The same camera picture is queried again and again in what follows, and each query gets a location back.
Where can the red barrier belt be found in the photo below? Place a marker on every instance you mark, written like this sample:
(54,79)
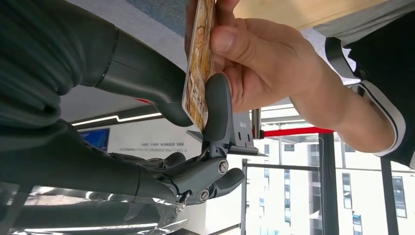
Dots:
(144,101)
(298,132)

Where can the light wood desk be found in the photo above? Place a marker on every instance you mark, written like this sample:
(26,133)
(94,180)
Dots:
(291,11)

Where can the stanchion with round white base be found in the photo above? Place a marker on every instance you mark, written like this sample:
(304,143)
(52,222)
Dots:
(256,125)

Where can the ceiling light strip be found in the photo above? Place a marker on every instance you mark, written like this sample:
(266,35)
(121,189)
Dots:
(116,118)

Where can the person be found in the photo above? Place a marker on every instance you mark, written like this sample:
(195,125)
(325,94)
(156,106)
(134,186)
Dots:
(389,65)

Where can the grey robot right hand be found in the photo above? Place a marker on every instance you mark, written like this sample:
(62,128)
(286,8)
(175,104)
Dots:
(81,181)

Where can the white building outside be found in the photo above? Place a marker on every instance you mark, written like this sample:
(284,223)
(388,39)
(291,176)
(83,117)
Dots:
(298,201)

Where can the blue wall screen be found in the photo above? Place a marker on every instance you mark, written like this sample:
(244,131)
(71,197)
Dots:
(95,138)

